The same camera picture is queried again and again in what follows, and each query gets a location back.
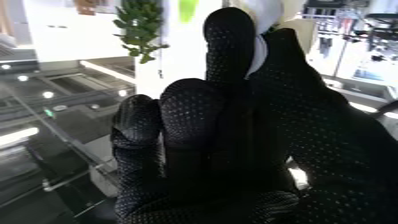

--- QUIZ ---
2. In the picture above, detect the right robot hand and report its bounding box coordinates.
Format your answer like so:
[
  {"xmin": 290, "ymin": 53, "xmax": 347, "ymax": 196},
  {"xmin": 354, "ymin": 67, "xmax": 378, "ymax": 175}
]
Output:
[{"xmin": 109, "ymin": 7, "xmax": 398, "ymax": 224}]

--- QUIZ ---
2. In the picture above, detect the green plant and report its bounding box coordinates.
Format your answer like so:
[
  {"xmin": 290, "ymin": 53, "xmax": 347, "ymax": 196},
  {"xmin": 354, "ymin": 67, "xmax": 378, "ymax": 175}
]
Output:
[{"xmin": 113, "ymin": 0, "xmax": 171, "ymax": 65}]

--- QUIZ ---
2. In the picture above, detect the white flower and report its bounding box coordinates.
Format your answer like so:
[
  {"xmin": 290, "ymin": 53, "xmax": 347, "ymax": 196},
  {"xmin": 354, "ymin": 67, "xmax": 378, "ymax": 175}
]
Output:
[{"xmin": 234, "ymin": 0, "xmax": 308, "ymax": 81}]

